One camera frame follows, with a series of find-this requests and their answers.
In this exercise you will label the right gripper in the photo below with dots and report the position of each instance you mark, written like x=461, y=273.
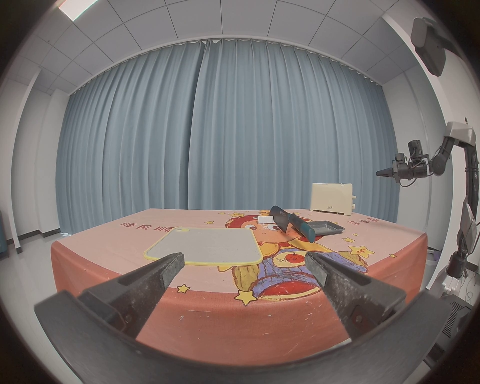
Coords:
x=412, y=171

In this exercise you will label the blue curtain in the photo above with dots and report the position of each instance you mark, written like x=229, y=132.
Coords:
x=225, y=142

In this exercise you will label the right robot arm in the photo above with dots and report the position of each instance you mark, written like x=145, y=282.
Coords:
x=460, y=131

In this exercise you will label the cutting board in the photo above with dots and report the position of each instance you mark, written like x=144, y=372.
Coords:
x=210, y=245

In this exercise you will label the dark grey tray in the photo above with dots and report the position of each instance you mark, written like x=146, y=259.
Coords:
x=326, y=227

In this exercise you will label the white knife rest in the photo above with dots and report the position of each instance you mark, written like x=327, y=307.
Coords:
x=265, y=219

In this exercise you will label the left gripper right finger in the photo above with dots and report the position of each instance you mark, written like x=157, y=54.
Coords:
x=348, y=296

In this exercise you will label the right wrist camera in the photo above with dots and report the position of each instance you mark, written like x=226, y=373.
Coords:
x=399, y=158

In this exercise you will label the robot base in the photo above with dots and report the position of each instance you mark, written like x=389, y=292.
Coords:
x=455, y=315

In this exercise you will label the ceiling light panel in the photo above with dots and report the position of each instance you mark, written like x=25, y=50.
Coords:
x=78, y=8

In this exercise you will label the cream toaster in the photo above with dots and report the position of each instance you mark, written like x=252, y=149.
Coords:
x=330, y=197

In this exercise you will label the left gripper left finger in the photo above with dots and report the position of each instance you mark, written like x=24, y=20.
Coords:
x=150, y=285

